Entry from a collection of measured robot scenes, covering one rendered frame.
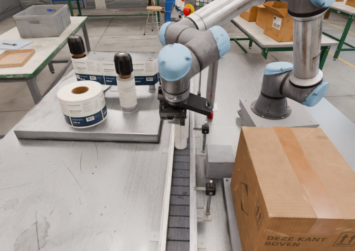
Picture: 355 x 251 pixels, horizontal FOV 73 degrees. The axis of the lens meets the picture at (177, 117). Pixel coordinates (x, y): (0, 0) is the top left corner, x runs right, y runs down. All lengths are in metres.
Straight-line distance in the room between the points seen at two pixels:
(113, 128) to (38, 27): 2.02
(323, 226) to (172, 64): 0.46
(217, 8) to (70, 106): 0.73
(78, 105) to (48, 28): 1.91
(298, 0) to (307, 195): 0.54
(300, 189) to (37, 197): 0.85
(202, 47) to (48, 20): 2.47
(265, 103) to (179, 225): 0.68
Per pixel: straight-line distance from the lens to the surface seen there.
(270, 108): 1.18
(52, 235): 0.91
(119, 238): 0.84
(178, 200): 0.83
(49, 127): 1.26
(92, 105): 1.14
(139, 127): 1.13
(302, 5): 0.84
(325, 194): 0.63
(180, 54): 0.53
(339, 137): 1.37
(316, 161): 0.70
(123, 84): 1.15
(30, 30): 3.02
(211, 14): 0.74
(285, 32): 2.77
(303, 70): 0.99
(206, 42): 0.58
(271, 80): 1.12
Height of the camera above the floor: 1.56
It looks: 35 degrees down
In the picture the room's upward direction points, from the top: straight up
